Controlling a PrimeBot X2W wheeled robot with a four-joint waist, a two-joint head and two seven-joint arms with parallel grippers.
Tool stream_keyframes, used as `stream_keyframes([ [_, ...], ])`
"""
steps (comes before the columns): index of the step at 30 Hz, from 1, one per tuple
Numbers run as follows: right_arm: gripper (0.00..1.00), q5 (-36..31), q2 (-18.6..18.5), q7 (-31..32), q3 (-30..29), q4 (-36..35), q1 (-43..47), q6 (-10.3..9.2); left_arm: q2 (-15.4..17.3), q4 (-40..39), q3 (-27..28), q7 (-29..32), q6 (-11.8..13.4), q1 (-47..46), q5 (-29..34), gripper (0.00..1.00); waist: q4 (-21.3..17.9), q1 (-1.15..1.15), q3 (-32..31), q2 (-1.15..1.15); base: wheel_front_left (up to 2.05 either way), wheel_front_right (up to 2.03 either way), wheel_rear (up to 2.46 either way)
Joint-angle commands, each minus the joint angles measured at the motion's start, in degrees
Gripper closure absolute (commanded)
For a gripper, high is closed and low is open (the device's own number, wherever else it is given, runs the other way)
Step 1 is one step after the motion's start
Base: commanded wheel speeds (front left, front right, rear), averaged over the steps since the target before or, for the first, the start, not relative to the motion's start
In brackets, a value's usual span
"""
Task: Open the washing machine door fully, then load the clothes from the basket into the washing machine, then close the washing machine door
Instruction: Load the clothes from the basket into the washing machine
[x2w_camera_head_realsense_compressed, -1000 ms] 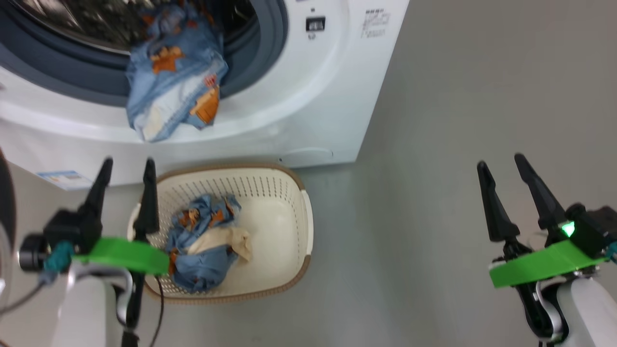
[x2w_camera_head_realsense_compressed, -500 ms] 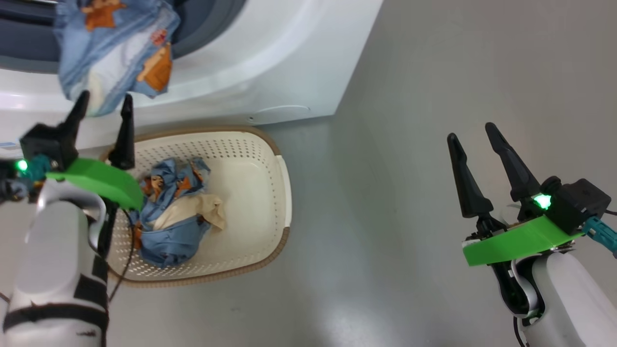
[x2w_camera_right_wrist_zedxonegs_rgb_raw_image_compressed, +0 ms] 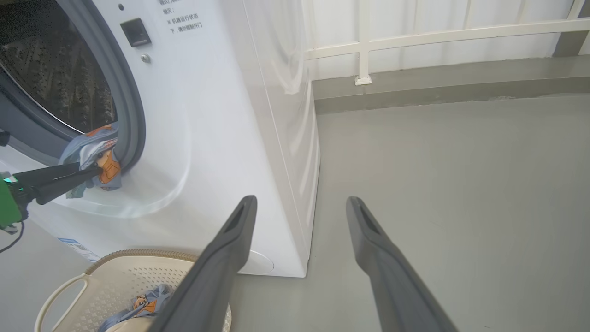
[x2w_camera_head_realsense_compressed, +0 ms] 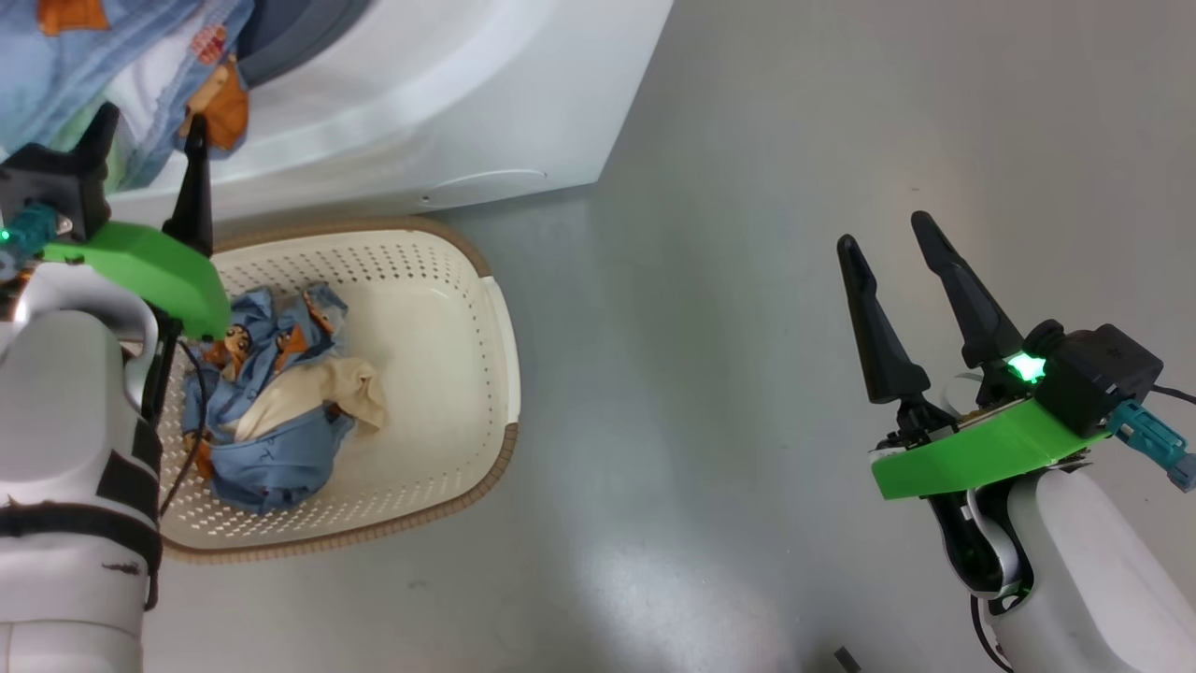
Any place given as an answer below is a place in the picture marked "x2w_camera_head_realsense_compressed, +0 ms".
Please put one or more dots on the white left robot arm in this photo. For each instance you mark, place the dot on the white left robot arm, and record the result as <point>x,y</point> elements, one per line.
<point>56,421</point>

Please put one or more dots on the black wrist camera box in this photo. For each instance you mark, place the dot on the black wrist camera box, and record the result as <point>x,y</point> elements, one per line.
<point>56,182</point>
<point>1103,374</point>

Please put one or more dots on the grey rubber door gasket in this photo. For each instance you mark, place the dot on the grey rubber door gasket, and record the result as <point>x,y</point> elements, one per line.
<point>299,33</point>

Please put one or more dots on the small dark floor piece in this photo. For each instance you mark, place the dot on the small dark floor piece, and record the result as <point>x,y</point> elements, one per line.
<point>847,659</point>

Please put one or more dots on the blue garment with cream lining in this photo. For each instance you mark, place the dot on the blue garment with cream lining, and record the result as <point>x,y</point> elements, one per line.
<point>271,449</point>

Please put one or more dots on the blue garment with orange patches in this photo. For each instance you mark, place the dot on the blue garment with orange patches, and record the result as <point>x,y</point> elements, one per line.
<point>56,65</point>

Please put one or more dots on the cream perforated basket brown rim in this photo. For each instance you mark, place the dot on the cream perforated basket brown rim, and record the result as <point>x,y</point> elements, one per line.
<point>420,374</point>

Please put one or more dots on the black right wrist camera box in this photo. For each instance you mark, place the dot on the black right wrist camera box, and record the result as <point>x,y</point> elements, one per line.
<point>1103,374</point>

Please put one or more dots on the white front-load washing machine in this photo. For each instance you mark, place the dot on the white front-load washing machine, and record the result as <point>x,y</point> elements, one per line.
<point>448,84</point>

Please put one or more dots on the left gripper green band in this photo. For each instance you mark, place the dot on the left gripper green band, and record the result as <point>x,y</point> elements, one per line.
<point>159,271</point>

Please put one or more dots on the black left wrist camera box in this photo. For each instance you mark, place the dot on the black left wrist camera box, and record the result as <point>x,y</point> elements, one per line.
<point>56,182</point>

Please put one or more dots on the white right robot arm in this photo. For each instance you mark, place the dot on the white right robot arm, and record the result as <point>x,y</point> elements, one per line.
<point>1103,579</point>

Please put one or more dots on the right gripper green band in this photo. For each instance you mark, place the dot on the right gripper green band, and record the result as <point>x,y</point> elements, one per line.
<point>981,449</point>

